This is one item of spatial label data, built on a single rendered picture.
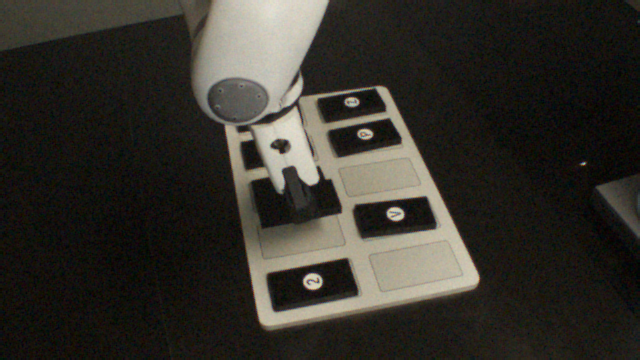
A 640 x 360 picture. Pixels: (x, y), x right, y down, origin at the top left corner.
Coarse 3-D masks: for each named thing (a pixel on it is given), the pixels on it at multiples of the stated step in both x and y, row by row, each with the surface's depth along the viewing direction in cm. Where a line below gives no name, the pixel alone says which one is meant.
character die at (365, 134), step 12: (384, 120) 90; (336, 132) 89; (348, 132) 88; (360, 132) 88; (372, 132) 88; (384, 132) 88; (396, 132) 88; (336, 144) 86; (348, 144) 86; (360, 144) 86; (372, 144) 86; (384, 144) 87; (396, 144) 88
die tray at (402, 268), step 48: (384, 96) 96; (240, 144) 88; (240, 192) 81; (336, 192) 81; (384, 192) 81; (432, 192) 81; (288, 240) 75; (336, 240) 75; (384, 240) 75; (432, 240) 75; (384, 288) 70; (432, 288) 70
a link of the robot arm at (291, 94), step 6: (294, 78) 56; (300, 78) 57; (294, 84) 56; (300, 84) 57; (288, 90) 55; (294, 90) 56; (300, 90) 57; (288, 96) 56; (294, 96) 56; (282, 102) 55; (288, 102) 56; (276, 108) 55
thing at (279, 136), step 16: (272, 112) 57; (288, 112) 57; (256, 128) 57; (272, 128) 57; (288, 128) 57; (256, 144) 59; (272, 144) 59; (288, 144) 59; (304, 144) 59; (272, 160) 59; (288, 160) 60; (304, 160) 60; (272, 176) 61; (304, 176) 62
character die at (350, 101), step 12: (336, 96) 94; (348, 96) 94; (360, 96) 95; (372, 96) 94; (324, 108) 93; (336, 108) 92; (348, 108) 92; (360, 108) 93; (372, 108) 92; (384, 108) 93; (336, 120) 91
